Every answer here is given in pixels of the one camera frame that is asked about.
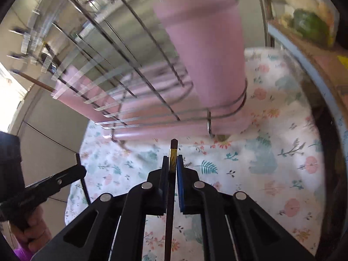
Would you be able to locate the person's left hand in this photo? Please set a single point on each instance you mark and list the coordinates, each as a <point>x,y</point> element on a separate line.
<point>39,231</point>

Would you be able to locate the brown cardboard sheet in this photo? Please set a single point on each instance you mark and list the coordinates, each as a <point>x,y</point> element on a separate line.
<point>331,68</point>

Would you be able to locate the pink plastic drip tray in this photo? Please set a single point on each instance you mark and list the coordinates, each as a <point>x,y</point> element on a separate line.
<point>152,132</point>

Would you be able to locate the pink plastic utensil cup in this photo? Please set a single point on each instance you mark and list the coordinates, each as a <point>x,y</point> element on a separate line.
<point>206,59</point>

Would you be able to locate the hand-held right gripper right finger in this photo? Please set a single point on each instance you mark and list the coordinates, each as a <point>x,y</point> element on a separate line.
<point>180,174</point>

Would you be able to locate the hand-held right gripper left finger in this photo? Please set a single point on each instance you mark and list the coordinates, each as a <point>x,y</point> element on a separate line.
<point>165,174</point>

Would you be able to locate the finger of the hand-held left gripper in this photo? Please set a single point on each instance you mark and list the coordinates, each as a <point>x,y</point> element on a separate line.
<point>62,179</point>

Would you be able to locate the floral tablecloth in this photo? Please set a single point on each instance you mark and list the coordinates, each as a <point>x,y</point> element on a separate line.
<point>272,146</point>

